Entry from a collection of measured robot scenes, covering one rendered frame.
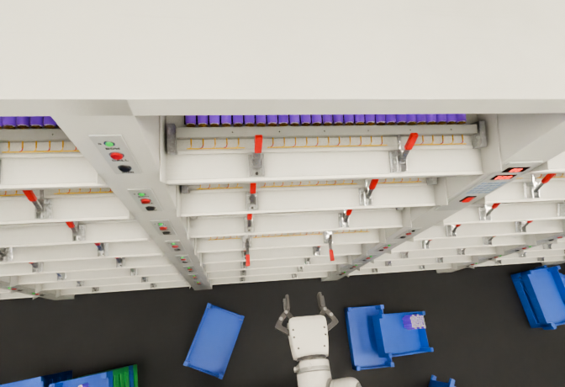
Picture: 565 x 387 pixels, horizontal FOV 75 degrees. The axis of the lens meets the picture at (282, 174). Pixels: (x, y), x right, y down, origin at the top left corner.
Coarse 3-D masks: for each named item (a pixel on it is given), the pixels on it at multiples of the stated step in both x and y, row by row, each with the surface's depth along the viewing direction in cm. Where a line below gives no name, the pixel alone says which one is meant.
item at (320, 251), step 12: (204, 252) 134; (216, 252) 135; (228, 252) 135; (240, 252) 136; (252, 252) 137; (264, 252) 137; (276, 252) 138; (288, 252) 138; (300, 252) 139; (312, 252) 140; (324, 252) 140; (336, 252) 141; (348, 252) 142; (360, 252) 142
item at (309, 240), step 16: (208, 240) 117; (224, 240) 118; (240, 240) 119; (256, 240) 119; (272, 240) 120; (288, 240) 121; (304, 240) 121; (320, 240) 122; (336, 240) 123; (352, 240) 124; (368, 240) 124; (384, 240) 120
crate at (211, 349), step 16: (208, 304) 190; (208, 320) 194; (224, 320) 195; (240, 320) 196; (208, 336) 191; (224, 336) 192; (192, 352) 187; (208, 352) 188; (224, 352) 189; (208, 368) 185; (224, 368) 182
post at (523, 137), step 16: (512, 128) 65; (528, 128) 62; (544, 128) 59; (560, 128) 57; (512, 144) 65; (528, 144) 62; (544, 144) 62; (560, 144) 63; (512, 160) 68; (528, 160) 68; (544, 160) 69; (480, 176) 74; (448, 192) 85; (416, 208) 100; (432, 208) 92; (416, 224) 106; (432, 224) 107; (400, 240) 124; (352, 256) 154; (336, 272) 181
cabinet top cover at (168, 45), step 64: (0, 0) 45; (64, 0) 46; (128, 0) 47; (192, 0) 49; (256, 0) 50; (320, 0) 51; (384, 0) 53; (448, 0) 55; (512, 0) 56; (0, 64) 41; (64, 64) 42; (128, 64) 43; (192, 64) 45; (256, 64) 46; (320, 64) 47; (384, 64) 48; (448, 64) 49; (512, 64) 51
